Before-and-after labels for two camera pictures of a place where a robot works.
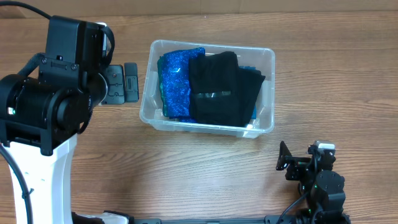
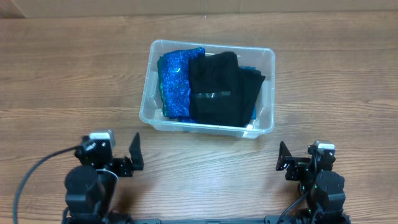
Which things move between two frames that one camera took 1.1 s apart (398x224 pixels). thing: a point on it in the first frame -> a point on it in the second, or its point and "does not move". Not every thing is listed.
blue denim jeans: x=254 y=112 does not move
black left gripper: x=119 y=94 -> x=127 y=168
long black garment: x=250 y=82 does not move
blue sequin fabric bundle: x=173 y=70 does not move
